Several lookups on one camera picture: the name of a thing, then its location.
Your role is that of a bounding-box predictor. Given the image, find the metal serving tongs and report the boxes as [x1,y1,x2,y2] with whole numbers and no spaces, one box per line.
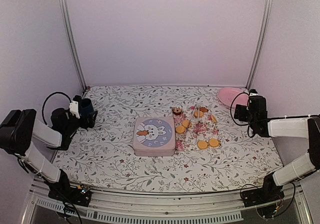
[188,104,204,128]

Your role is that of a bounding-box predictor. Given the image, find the silver tin lid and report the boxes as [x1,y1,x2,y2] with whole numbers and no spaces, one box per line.
[133,116,176,148]

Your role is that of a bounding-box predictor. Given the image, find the metal tin with white dividers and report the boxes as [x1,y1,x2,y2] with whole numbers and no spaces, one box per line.
[133,146,176,157]

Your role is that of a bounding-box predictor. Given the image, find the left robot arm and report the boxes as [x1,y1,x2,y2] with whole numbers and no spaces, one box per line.
[0,138,57,195]

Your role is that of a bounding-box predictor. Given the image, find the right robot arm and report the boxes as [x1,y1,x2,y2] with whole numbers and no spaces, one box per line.
[231,94,320,202]

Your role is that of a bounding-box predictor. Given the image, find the dark blue cup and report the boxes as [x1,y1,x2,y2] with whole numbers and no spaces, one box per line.
[79,98,94,118]

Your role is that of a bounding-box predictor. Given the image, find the pink plate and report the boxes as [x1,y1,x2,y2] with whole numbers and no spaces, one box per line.
[217,87,249,109]

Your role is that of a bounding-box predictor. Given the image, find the floral tablecloth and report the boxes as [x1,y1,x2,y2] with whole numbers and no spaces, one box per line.
[53,86,283,193]

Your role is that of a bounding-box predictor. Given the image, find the round waffle cookie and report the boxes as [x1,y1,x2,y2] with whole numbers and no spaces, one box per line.
[175,125,186,134]

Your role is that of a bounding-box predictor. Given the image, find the chocolate donut cookie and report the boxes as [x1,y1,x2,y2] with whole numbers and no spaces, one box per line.
[172,107,182,116]

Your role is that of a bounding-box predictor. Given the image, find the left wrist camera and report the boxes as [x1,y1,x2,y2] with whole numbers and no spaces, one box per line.
[69,95,82,119]

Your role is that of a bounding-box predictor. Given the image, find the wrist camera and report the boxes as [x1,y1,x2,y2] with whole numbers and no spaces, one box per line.
[249,89,259,100]
[69,95,82,119]

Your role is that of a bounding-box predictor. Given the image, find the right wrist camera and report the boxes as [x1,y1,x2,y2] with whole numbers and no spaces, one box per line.
[249,89,259,100]

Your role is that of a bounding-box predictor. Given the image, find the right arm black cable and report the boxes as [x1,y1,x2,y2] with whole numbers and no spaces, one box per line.
[229,91,258,138]

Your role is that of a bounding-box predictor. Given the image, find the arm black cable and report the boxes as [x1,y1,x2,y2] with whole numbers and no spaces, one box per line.
[41,91,73,127]
[229,91,258,138]

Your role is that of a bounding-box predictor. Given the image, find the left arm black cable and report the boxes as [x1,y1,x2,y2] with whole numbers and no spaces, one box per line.
[41,91,73,127]

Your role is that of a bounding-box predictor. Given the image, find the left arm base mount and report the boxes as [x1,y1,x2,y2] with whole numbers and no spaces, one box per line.
[48,184,92,207]

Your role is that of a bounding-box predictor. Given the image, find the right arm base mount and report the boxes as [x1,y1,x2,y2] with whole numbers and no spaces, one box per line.
[240,185,285,207]

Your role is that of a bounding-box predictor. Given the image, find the aluminium front rail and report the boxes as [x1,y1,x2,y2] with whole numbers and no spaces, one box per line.
[21,179,315,224]

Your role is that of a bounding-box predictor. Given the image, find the right aluminium frame post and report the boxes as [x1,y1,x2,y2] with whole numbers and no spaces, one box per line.
[245,0,273,90]

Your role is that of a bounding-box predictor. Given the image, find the aluminium frame post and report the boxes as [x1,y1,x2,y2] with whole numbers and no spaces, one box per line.
[59,0,87,92]
[245,0,273,90]

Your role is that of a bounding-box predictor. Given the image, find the left aluminium frame post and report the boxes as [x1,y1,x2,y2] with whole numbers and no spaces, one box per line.
[59,0,87,92]

